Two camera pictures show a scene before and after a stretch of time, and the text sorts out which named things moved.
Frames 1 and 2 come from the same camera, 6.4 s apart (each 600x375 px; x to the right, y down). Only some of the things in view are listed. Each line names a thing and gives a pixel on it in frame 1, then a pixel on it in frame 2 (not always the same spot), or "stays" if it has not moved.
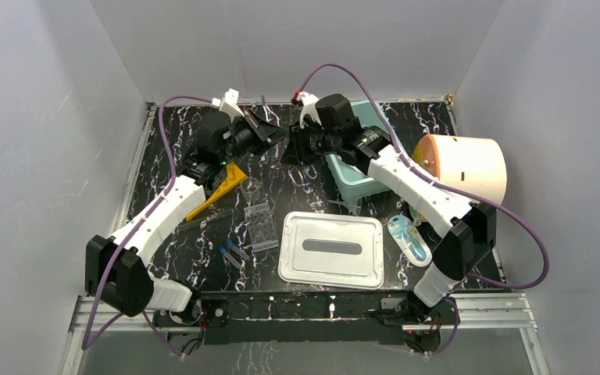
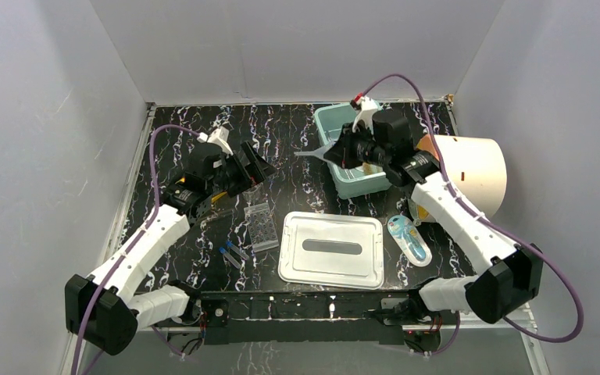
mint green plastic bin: [346, 180] stays
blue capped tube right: [234, 248] stays
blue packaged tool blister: [409, 241] stays
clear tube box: [261, 227] stays
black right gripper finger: [292, 156] to [343, 152]
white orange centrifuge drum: [475, 164] stays
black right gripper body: [325, 142] to [373, 154]
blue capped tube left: [223, 251] stays
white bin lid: [331, 249] stays
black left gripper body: [255, 130] to [236, 166]
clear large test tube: [221, 214] stays
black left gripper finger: [257, 126] to [259, 166]
